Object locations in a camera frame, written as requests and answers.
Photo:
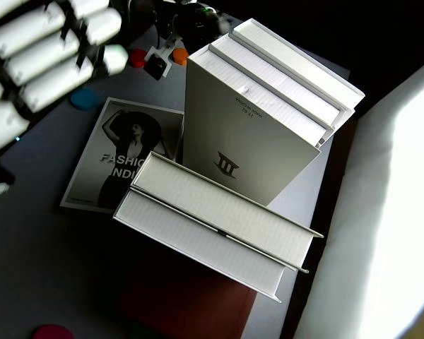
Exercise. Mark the white book, red spine lettering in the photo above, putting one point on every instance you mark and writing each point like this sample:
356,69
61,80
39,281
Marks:
297,63

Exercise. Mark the grey book with pillar emblem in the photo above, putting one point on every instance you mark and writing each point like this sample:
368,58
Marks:
247,141

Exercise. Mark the orange round disc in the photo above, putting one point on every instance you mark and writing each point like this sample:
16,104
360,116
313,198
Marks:
180,56

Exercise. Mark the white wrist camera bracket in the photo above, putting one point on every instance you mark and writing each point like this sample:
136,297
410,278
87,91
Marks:
171,40

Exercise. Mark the blue round disc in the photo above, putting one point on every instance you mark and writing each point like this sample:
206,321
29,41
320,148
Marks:
85,99

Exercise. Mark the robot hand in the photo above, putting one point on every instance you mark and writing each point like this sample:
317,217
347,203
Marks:
42,67
201,24

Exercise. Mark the grey book, dark spine lettering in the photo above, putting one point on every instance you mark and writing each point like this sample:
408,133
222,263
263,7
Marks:
279,78

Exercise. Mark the red round disc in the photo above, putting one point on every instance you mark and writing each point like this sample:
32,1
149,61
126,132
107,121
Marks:
138,58

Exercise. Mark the black-spined book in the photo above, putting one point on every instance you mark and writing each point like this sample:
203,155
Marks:
198,240

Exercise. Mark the Fashion India book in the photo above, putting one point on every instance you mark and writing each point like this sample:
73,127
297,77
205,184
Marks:
92,169

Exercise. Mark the grey table cloth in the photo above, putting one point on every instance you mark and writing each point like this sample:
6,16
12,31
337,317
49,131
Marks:
300,190

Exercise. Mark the grey book, Chinese spine title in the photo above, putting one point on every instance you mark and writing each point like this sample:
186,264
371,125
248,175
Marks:
219,208

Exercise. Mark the pink round disc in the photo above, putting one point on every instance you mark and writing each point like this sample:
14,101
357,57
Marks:
53,333

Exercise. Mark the white backdrop sheet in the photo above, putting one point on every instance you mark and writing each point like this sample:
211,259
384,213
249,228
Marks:
392,212

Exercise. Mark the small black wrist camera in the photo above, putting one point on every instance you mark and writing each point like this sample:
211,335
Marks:
157,67

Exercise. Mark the red hardcover book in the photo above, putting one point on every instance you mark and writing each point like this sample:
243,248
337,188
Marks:
205,310

